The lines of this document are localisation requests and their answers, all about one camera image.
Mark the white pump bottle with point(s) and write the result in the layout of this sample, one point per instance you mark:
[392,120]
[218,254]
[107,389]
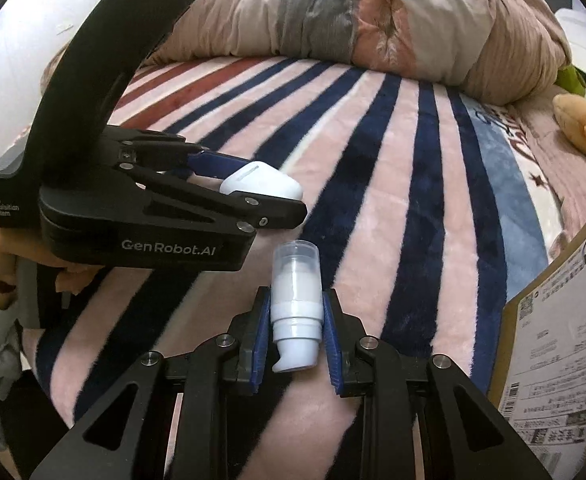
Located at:
[295,300]

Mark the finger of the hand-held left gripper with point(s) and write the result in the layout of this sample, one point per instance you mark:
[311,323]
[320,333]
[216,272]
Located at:
[273,212]
[208,160]

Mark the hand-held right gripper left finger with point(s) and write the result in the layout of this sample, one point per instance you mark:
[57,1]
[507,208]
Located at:
[260,332]

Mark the brown cardboard box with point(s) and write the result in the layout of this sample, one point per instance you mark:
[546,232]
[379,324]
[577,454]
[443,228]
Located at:
[563,360]

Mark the striped plush blanket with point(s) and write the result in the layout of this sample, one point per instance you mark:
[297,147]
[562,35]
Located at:
[398,210]

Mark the tan plush toy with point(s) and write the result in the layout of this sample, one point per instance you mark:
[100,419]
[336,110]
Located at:
[578,120]

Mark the pink grey striped duvet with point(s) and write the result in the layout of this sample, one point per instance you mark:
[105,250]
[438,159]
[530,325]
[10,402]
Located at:
[323,20]

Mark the green plush toy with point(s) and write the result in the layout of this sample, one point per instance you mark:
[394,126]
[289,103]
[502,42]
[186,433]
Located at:
[570,80]

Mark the person's dark clothing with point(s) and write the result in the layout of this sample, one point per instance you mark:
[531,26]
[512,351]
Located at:
[28,420]

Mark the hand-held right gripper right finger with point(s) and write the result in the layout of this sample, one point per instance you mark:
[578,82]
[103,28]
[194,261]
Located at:
[331,340]

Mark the white earbuds case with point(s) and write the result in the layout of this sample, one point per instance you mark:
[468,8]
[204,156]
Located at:
[263,180]

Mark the white bed headboard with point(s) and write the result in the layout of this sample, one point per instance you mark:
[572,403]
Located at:
[580,35]

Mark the pink ribbed bed sheet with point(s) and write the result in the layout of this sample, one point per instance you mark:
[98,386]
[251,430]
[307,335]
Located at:
[563,180]

